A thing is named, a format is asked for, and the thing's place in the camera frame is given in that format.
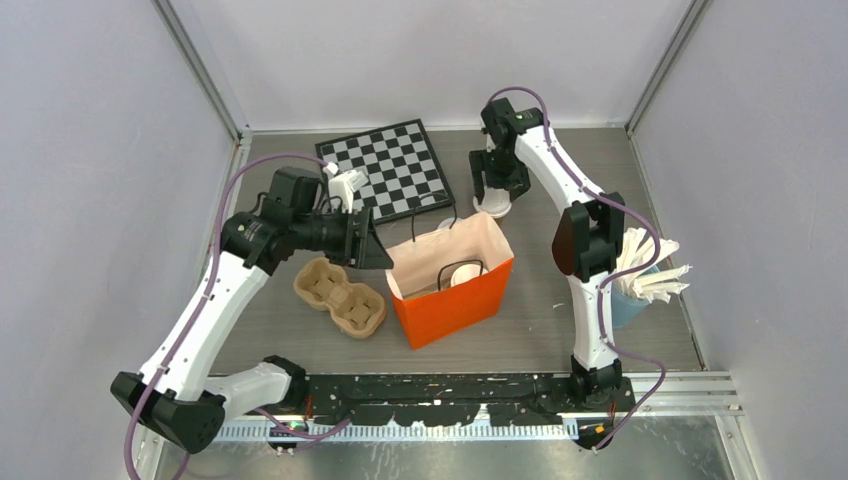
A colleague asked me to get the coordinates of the orange paper bag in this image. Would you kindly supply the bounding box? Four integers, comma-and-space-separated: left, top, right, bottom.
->
386, 212, 514, 350

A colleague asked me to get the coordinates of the blue straw holder cup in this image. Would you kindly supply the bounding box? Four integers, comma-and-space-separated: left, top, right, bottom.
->
611, 282, 652, 329

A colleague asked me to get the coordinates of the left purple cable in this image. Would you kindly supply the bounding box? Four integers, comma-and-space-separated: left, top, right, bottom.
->
123, 153, 352, 480

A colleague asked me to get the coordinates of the brown pulp cup carrier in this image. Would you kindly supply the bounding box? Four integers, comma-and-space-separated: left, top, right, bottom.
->
293, 257, 388, 339

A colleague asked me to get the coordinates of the white paper-wrapped straws bundle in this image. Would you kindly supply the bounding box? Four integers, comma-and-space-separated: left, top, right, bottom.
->
613, 228, 691, 303

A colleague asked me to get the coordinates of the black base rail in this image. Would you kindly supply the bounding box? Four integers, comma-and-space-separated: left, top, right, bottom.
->
264, 373, 635, 427

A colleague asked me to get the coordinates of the white plastic cup lid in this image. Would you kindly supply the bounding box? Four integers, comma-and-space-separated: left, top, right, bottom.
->
437, 218, 458, 229

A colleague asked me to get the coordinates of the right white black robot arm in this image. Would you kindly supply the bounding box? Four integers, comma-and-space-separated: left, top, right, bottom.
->
469, 98, 624, 411

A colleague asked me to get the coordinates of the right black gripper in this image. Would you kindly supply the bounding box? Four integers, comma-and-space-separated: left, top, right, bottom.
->
469, 146, 530, 203

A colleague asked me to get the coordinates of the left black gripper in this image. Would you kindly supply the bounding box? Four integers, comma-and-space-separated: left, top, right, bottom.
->
292, 203, 393, 268

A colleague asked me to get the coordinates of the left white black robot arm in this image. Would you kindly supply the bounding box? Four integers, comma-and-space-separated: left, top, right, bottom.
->
110, 164, 393, 454

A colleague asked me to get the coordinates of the black white chessboard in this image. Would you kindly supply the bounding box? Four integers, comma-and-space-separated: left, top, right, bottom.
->
315, 119, 455, 225

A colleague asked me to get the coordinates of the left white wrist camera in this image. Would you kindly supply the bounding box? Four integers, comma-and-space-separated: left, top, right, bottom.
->
322, 162, 368, 213

